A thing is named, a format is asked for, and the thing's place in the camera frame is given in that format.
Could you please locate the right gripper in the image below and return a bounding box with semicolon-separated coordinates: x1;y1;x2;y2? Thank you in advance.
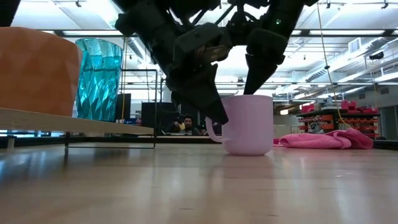
243;29;289;96

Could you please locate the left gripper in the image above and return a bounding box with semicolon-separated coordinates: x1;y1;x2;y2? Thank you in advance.
165;22;233;126

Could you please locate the pink plastic mug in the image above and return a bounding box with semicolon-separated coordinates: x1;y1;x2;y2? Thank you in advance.
205;95;275;157

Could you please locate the teal faceted clear cup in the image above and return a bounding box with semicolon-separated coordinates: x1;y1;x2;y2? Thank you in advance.
75;37;124;123

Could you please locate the orange faceted cup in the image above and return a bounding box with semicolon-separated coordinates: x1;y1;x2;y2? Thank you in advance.
0;26;82;118

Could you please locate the person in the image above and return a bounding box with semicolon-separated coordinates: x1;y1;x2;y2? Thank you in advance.
164;114;203;136

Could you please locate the black computer monitor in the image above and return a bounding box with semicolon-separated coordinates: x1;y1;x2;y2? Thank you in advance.
115;93;132;123
141;101;177;133

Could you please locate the rack with red bins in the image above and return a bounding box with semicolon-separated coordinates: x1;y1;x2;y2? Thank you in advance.
295;100;382;139

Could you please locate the pink cloth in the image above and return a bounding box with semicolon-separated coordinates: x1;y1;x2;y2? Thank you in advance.
273;128;374;150

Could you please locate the silver ceiling air duct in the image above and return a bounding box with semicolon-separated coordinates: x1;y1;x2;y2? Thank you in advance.
306;37;398;82

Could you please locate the yellow hanging cable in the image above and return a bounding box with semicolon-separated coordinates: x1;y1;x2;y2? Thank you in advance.
316;0;353;130
120;35;130;123

